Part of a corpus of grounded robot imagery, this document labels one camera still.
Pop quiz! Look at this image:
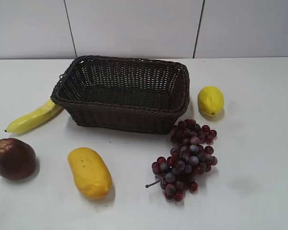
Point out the dark red apple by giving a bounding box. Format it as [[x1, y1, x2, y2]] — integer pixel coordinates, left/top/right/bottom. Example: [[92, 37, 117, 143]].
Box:
[[0, 138, 36, 181]]

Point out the dark brown wicker basket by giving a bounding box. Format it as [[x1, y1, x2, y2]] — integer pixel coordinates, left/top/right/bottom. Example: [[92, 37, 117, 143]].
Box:
[[51, 56, 190, 134]]

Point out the purple grape bunch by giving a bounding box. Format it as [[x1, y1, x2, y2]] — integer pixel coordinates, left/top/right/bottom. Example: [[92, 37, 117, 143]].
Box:
[[145, 119, 218, 202]]

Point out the yellow lemon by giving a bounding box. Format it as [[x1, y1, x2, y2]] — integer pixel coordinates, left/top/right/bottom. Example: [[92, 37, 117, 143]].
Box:
[[197, 86, 225, 116]]

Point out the yellow mango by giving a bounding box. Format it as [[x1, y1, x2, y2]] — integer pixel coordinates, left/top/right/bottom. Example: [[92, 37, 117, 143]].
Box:
[[68, 148, 113, 199]]

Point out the yellow banana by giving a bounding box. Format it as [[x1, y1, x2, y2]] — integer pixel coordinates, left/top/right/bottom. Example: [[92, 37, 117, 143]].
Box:
[[4, 99, 62, 134]]

